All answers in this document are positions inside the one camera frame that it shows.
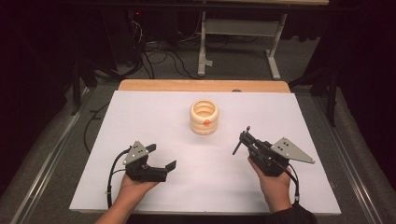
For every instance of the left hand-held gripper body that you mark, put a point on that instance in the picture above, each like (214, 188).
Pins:
(144, 172)

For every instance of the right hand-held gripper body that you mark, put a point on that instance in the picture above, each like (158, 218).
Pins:
(274, 157)

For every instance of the thin black brush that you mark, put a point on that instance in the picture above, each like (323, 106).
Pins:
(240, 146)

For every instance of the person's left hand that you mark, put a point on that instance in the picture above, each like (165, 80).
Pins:
(137, 188)

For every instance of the person's right hand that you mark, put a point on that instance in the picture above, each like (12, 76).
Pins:
(275, 189)

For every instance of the white board table cover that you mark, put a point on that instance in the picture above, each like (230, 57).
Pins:
(202, 193)

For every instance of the cream ribbed cup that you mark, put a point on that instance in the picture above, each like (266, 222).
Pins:
(204, 119)

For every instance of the black metal stand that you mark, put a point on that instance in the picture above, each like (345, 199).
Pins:
(330, 90)
(81, 81)

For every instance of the black computer tower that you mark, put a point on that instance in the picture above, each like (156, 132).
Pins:
(134, 37)

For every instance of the aluminium floor rail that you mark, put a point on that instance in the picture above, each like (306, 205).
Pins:
(351, 168)
(46, 168)

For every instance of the white metal desk frame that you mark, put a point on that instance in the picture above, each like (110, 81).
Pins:
(239, 28)

